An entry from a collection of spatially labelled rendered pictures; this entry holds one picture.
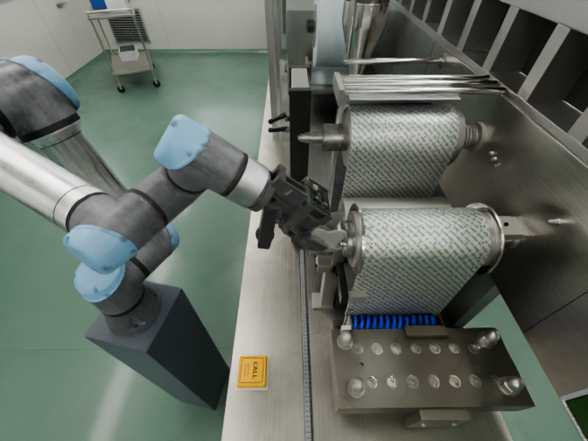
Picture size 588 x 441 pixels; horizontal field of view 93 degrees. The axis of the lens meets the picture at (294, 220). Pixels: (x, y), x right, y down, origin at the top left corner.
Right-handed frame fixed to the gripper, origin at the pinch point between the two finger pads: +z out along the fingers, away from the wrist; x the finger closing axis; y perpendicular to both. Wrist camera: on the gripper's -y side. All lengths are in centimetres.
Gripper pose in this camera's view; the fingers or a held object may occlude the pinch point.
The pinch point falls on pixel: (335, 243)
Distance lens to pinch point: 56.5
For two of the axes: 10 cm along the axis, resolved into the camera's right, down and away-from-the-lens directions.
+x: -0.1, -7.3, 6.8
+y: 6.4, -5.3, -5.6
